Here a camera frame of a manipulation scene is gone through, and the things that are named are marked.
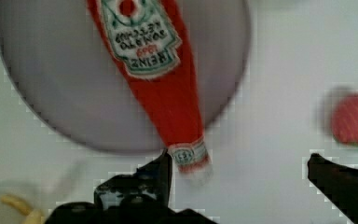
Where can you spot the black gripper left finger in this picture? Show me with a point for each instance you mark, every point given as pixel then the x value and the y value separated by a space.
pixel 140 198

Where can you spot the plush peeled banana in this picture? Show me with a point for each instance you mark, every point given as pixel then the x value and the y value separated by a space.
pixel 15 210

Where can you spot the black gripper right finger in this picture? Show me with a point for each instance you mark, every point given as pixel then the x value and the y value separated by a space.
pixel 337 182

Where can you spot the red plush ketchup bottle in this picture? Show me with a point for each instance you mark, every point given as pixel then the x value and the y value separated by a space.
pixel 148 42

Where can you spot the grey round plate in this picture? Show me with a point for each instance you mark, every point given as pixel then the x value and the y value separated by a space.
pixel 57 62

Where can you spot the pink plush peach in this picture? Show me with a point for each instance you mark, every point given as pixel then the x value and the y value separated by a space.
pixel 344 120

